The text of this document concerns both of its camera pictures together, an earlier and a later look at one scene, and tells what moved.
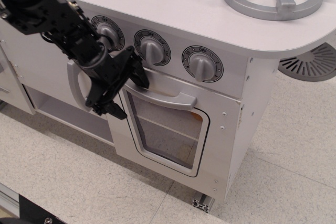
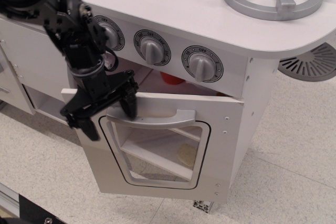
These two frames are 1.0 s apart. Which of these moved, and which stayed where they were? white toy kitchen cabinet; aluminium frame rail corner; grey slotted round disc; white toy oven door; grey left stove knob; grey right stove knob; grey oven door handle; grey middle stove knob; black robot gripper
Moved: black robot gripper; white toy oven door; grey oven door handle
Stayed: grey middle stove knob; white toy kitchen cabinet; grey right stove knob; grey slotted round disc; grey left stove knob; aluminium frame rail corner
